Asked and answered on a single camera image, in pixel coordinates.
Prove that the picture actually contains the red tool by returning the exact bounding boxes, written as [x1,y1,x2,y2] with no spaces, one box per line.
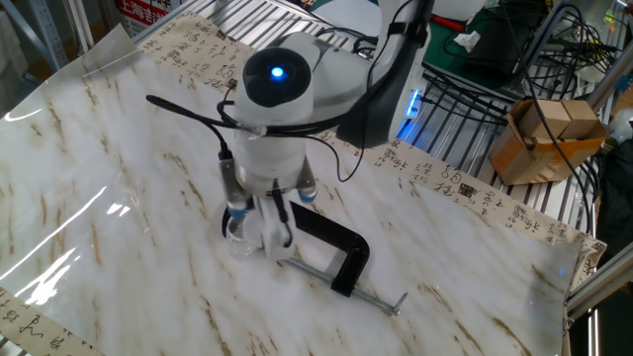
[428,13,467,34]

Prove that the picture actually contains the black device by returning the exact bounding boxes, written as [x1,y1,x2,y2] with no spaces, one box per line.
[464,19,538,89]

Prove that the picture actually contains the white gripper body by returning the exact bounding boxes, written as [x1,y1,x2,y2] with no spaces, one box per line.
[256,190,299,262]

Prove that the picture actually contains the tangled black cables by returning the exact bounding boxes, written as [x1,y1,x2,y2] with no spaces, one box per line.
[422,0,624,233]

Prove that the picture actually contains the red and white printed box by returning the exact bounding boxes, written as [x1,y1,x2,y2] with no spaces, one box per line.
[114,0,173,39]

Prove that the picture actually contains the black bag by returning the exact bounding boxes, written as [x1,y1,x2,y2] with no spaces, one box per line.
[595,137,633,258]

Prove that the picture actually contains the green mat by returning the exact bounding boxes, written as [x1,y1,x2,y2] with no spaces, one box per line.
[423,7,528,93]

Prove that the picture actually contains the black C-clamp with steel screw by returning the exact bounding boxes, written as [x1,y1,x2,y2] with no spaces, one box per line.
[221,200,409,317]

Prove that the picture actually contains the brown cardboard box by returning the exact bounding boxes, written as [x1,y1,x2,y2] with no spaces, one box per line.
[488,98,609,187]

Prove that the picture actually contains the silver bracket with blue tips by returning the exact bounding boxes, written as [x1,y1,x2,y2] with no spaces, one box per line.
[219,156,318,221]

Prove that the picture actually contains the glossy marble pattern sheet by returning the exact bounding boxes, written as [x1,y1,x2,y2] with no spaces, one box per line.
[0,23,583,356]

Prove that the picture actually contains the aluminium frame rail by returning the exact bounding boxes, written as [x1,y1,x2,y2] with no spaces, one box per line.
[566,254,633,321]

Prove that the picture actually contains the grey metal shelf frame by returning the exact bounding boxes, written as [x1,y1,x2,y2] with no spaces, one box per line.
[0,0,70,73]

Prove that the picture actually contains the aluminium profile post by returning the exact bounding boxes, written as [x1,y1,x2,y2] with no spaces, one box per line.
[63,0,96,55]
[586,51,633,114]

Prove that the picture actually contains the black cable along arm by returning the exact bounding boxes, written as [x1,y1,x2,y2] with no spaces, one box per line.
[145,0,436,248]

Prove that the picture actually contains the crumpled white paper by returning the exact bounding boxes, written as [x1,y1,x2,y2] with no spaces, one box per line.
[452,30,483,53]

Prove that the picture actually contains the white round object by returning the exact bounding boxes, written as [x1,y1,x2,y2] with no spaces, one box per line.
[606,107,633,145]

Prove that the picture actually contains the small clear glass jar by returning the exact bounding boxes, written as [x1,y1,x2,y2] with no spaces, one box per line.
[226,217,266,261]

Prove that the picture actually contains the beige calligraphy print cloth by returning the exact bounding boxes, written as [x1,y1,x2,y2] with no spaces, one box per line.
[0,10,608,356]

